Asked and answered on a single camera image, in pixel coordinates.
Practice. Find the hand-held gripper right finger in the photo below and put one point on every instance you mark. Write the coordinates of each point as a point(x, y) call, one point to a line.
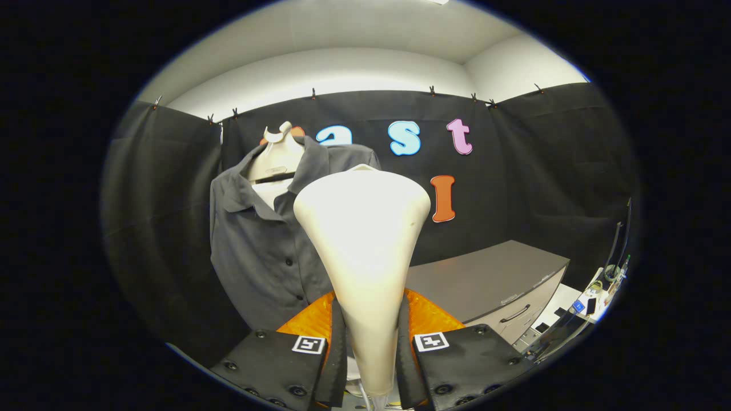
point(405, 371)

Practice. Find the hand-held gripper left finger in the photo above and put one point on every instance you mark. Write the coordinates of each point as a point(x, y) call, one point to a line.
point(338, 365)

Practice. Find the white garment steamer head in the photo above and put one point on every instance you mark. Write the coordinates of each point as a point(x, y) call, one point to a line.
point(362, 251)

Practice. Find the grey button shirt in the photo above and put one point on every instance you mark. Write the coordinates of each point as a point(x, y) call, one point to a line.
point(257, 257)

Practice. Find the cream plastic clothes hanger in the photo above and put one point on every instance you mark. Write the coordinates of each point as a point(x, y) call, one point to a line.
point(280, 157)

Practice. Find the grey drawer cabinet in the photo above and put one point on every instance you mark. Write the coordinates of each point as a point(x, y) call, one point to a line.
point(485, 279)

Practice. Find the white desk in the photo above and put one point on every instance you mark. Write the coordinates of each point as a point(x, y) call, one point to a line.
point(562, 299)

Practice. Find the white board inside shirt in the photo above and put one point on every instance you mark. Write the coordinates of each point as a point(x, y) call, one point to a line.
point(273, 193)

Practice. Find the clear plastic bottle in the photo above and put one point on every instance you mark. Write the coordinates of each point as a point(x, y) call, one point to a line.
point(625, 268)

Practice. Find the black backdrop cloth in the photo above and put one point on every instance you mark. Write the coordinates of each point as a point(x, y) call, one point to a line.
point(542, 171)

